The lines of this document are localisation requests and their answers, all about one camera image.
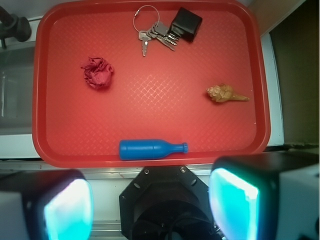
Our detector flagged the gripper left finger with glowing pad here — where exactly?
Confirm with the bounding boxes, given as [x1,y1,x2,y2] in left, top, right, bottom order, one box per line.
[0,169,94,240]

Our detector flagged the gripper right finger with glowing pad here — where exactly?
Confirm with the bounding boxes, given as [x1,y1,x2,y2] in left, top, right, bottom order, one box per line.
[208,151,320,240]

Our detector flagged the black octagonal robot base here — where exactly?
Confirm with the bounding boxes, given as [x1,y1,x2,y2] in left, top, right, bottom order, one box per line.
[119,166,220,240]

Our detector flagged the blue plastic toy bottle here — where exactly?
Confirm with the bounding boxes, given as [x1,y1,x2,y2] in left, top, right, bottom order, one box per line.
[119,139,189,161]

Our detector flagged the tan spiral seashell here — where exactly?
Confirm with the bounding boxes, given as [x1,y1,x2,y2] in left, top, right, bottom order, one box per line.
[206,83,250,103]

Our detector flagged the crumpled red paper ball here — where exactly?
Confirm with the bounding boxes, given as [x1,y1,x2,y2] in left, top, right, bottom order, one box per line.
[80,56,115,90]

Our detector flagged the red plastic tray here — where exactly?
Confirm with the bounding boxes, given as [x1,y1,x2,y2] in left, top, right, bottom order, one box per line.
[32,0,271,168]

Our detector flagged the dark metal clamp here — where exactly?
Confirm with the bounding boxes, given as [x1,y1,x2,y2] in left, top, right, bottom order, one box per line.
[0,6,32,50]

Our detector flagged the black leather key pouch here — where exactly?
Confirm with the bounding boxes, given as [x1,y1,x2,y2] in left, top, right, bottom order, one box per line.
[168,7,203,43]

